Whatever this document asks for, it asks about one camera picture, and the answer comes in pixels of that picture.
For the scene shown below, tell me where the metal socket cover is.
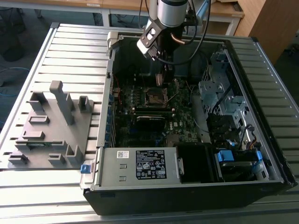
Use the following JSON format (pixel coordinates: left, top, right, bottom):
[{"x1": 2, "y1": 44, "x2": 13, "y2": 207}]
[{"x1": 164, "y1": 78, "x2": 181, "y2": 104}]

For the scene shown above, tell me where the CPU socket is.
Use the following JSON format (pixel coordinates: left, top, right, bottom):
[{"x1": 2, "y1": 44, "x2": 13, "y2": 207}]
[{"x1": 144, "y1": 86, "x2": 170, "y2": 108}]

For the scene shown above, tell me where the coloured wire bundle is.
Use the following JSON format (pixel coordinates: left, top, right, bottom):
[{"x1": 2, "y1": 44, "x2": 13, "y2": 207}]
[{"x1": 239, "y1": 124, "x2": 261, "y2": 151}]

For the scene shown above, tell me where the wooden cabinet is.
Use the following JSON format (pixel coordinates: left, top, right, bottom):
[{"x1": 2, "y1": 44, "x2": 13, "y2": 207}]
[{"x1": 235, "y1": 0, "x2": 299, "y2": 65}]

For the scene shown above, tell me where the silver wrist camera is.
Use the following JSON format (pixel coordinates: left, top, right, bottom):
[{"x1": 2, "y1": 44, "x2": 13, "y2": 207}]
[{"x1": 136, "y1": 19, "x2": 169, "y2": 62}]

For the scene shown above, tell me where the black RAM slot bank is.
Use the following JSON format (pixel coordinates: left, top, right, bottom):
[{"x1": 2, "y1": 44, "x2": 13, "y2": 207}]
[{"x1": 135, "y1": 105, "x2": 175, "y2": 115}]

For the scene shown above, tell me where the blue disk carrier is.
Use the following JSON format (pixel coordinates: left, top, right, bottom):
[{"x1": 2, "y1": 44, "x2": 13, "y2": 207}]
[{"x1": 216, "y1": 150, "x2": 235, "y2": 162}]

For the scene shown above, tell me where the green RAM stick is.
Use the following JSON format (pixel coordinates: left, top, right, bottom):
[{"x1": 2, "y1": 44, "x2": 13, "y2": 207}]
[{"x1": 27, "y1": 142, "x2": 53, "y2": 148}]

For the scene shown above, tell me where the black graphics card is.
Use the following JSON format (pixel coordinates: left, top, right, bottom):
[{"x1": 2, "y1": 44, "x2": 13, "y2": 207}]
[{"x1": 135, "y1": 114, "x2": 167, "y2": 136}]

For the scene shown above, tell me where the green motherboard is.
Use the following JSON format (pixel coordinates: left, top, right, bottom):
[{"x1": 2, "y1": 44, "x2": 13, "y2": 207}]
[{"x1": 109, "y1": 71, "x2": 212, "y2": 148}]

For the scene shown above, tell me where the grey power supply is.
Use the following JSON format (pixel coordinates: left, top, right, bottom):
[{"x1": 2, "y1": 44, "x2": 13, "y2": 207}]
[{"x1": 92, "y1": 147, "x2": 185, "y2": 187}]

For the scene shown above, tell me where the red twisted wire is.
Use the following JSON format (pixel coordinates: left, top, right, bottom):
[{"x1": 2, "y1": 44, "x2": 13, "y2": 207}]
[{"x1": 114, "y1": 74, "x2": 124, "y2": 104}]

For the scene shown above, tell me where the grey case handle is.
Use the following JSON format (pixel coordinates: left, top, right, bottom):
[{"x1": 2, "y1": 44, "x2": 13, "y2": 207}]
[{"x1": 106, "y1": 31, "x2": 120, "y2": 56}]

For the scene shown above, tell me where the black looped case cable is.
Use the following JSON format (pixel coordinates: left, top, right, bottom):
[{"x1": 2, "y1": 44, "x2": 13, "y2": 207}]
[{"x1": 189, "y1": 50, "x2": 210, "y2": 81}]

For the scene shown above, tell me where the chipset heatsink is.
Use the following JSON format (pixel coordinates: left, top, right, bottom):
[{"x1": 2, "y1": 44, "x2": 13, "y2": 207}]
[{"x1": 166, "y1": 134, "x2": 180, "y2": 146}]

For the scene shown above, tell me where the black office chair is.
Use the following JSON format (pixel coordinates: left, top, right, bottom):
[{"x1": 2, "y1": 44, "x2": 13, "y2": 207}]
[{"x1": 0, "y1": 7, "x2": 27, "y2": 63}]

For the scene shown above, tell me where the metal drive cage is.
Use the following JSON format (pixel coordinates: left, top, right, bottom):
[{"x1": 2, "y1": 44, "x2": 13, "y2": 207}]
[{"x1": 198, "y1": 45, "x2": 253, "y2": 117}]

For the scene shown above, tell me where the wooden desk white frame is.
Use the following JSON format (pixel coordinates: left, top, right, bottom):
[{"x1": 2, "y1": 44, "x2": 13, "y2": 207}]
[
  {"x1": 102, "y1": 0, "x2": 245, "y2": 36},
  {"x1": 0, "y1": 0, "x2": 110, "y2": 26}
]

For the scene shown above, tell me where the black drive cable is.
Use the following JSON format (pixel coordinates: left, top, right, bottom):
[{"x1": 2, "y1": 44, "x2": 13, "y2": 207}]
[{"x1": 211, "y1": 85, "x2": 232, "y2": 115}]

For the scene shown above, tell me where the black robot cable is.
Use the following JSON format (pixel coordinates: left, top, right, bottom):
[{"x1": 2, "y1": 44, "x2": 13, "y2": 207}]
[
  {"x1": 158, "y1": 0, "x2": 212, "y2": 66},
  {"x1": 139, "y1": 0, "x2": 150, "y2": 32}
]

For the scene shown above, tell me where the grey parts rack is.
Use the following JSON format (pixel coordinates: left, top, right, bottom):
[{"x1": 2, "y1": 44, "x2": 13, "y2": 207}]
[{"x1": 7, "y1": 80, "x2": 95, "y2": 169}]

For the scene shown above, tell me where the black hard disk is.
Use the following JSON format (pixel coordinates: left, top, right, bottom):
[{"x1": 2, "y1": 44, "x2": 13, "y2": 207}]
[{"x1": 219, "y1": 161, "x2": 256, "y2": 182}]

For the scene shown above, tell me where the black PC case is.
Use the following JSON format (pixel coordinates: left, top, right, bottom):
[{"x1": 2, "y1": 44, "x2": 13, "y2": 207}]
[{"x1": 79, "y1": 29, "x2": 299, "y2": 217}]

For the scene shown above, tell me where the blue floor cable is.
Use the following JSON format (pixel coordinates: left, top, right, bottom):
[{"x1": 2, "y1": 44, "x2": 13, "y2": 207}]
[{"x1": 0, "y1": 66, "x2": 31, "y2": 97}]

